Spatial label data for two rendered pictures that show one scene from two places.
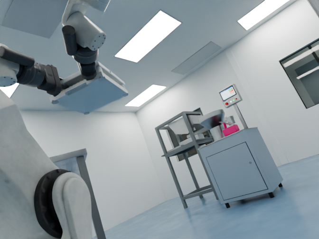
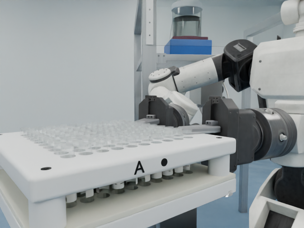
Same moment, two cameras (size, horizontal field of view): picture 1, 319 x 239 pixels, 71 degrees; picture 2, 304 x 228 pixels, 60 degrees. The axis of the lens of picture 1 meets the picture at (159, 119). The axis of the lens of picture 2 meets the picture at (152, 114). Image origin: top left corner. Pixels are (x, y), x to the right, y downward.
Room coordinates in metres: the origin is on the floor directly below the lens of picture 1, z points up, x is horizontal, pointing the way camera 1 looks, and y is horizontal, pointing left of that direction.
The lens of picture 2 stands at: (1.12, 0.51, 1.10)
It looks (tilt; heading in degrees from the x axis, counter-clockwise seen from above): 5 degrees down; 221
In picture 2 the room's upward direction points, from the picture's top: straight up
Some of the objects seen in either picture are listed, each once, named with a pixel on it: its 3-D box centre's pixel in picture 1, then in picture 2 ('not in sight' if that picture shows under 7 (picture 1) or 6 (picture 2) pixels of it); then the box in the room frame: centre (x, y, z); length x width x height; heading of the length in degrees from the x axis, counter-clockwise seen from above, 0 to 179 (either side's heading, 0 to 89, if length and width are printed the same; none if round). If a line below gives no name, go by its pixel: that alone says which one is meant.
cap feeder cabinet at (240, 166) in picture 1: (240, 166); not in sight; (2.87, -0.73, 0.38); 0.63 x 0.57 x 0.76; 54
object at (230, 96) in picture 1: (236, 108); not in sight; (2.87, -0.98, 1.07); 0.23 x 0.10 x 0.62; 54
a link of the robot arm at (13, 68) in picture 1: (11, 67); (277, 135); (0.59, 0.37, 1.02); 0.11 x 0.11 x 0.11; 71
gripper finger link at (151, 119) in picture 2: not in sight; (146, 120); (0.77, 0.20, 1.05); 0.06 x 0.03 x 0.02; 21
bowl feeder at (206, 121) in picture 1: (220, 125); not in sight; (2.94, -0.73, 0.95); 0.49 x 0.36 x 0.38; 54
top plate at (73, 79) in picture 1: (89, 86); (104, 143); (0.90, 0.24, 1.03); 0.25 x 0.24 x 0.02; 79
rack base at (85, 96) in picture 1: (92, 95); (104, 178); (0.90, 0.24, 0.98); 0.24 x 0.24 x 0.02; 79
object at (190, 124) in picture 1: (199, 153); not in sight; (3.75, -0.42, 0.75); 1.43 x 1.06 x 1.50; 54
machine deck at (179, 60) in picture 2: not in sight; (171, 65); (-0.11, -0.39, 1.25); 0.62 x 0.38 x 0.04; 46
